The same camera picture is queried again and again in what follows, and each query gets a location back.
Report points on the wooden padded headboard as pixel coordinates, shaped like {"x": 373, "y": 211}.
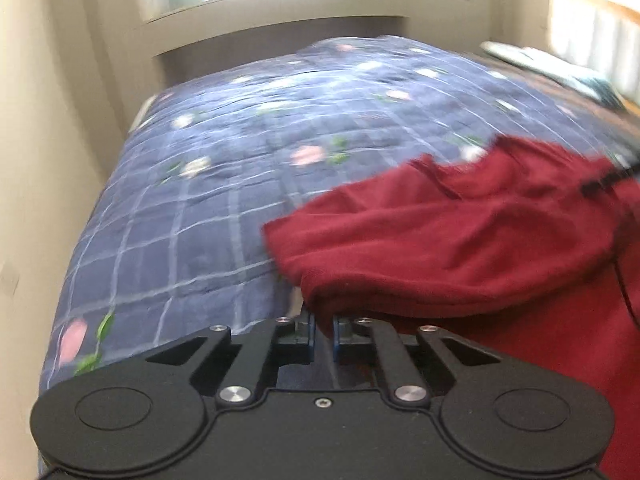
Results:
{"x": 595, "y": 25}

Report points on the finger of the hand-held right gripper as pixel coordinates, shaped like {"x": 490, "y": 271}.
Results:
{"x": 607, "y": 179}

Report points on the dark red knit garment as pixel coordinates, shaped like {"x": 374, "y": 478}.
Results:
{"x": 450, "y": 240}

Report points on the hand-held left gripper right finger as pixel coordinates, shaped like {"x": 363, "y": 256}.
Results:
{"x": 337, "y": 336}

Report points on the blue checked floral blanket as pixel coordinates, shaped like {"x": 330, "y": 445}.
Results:
{"x": 225, "y": 170}

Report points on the light patterned pillow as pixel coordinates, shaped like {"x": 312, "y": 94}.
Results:
{"x": 555, "y": 67}

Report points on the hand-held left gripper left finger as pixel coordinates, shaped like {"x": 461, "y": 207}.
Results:
{"x": 310, "y": 336}

